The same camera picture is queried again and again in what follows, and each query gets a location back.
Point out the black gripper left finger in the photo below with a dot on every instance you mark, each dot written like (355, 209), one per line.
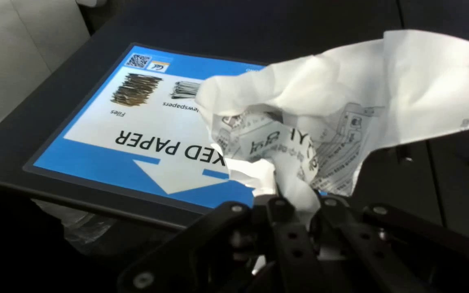
(293, 255)

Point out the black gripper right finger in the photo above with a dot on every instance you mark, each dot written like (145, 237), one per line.
(370, 250)

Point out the white paper with print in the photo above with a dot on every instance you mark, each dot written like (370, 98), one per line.
(407, 92)

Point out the trash bin liner bag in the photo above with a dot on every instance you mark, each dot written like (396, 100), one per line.
(76, 225)

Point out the blue mixed paper sign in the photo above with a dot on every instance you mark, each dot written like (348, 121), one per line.
(98, 157)

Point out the left black recycling bin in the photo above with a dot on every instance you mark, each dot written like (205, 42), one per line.
(218, 27)

